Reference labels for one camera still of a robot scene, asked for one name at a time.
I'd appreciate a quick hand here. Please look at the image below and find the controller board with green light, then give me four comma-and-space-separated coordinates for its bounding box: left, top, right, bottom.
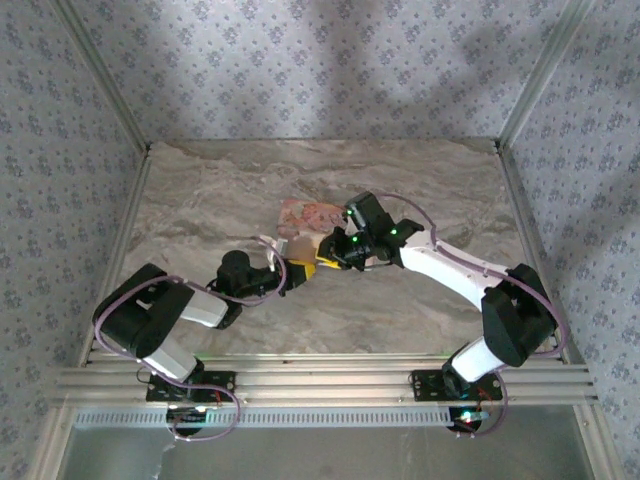
446, 405, 490, 438
167, 405, 214, 437

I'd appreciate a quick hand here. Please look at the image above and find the pink storybook tin box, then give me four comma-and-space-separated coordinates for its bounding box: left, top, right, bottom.
275, 198, 352, 262

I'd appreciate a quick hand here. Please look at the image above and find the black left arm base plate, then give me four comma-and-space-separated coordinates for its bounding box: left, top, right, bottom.
145, 370, 237, 404

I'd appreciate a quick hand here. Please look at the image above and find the wide aluminium front beam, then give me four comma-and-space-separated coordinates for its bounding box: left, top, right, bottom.
53, 367, 600, 407

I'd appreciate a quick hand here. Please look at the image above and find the aluminium frame leg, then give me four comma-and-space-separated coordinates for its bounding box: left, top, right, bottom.
34, 404, 77, 480
573, 404, 626, 480

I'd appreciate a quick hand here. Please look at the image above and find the aluminium corner post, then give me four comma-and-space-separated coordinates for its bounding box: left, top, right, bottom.
49, 0, 153, 152
493, 0, 599, 151

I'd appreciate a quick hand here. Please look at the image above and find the aluminium side rail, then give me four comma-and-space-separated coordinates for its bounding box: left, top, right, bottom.
77, 144, 154, 366
492, 142, 587, 366

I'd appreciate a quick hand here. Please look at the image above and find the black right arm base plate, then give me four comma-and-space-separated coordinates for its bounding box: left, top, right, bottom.
410, 369, 504, 404

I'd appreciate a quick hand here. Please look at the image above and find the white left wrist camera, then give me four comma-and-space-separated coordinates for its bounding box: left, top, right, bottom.
266, 238, 292, 274

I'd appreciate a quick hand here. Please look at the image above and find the narrow aluminium table edge rail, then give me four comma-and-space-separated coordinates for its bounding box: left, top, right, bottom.
89, 352, 584, 370

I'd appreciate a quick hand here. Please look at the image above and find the grey slotted cable duct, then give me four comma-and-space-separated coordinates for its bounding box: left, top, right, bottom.
73, 405, 501, 430

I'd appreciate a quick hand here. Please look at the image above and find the grey metal panel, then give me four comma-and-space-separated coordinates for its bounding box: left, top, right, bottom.
62, 424, 596, 480

